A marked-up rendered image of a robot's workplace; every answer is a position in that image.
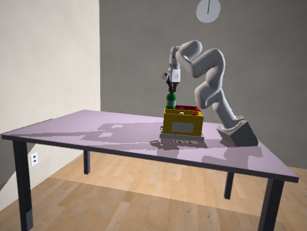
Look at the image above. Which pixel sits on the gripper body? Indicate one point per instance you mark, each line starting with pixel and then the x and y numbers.
pixel 174 75

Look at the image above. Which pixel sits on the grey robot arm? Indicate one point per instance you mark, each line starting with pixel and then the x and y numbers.
pixel 208 92

